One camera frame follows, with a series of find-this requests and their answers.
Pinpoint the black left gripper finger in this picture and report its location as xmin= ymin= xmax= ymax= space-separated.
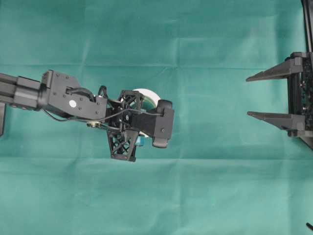
xmin=133 ymin=92 xmax=145 ymax=110
xmin=136 ymin=135 xmax=145 ymax=146

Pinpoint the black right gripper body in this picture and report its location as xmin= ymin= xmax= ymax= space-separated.
xmin=288 ymin=52 xmax=313 ymax=148

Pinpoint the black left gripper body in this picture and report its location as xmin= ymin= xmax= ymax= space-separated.
xmin=105 ymin=90 xmax=138 ymax=162

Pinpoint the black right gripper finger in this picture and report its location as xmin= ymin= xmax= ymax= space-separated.
xmin=246 ymin=60 xmax=295 ymax=82
xmin=247 ymin=111 xmax=305 ymax=130

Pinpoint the white duct tape roll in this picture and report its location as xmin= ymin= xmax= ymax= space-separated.
xmin=129 ymin=88 xmax=160 ymax=142

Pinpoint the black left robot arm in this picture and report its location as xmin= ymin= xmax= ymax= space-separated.
xmin=0 ymin=70 xmax=144 ymax=162

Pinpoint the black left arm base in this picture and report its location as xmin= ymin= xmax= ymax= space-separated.
xmin=0 ymin=103 xmax=6 ymax=137

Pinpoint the green table cloth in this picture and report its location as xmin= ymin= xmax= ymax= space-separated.
xmin=0 ymin=0 xmax=313 ymax=235

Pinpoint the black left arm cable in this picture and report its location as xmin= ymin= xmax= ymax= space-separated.
xmin=44 ymin=85 xmax=164 ymax=128

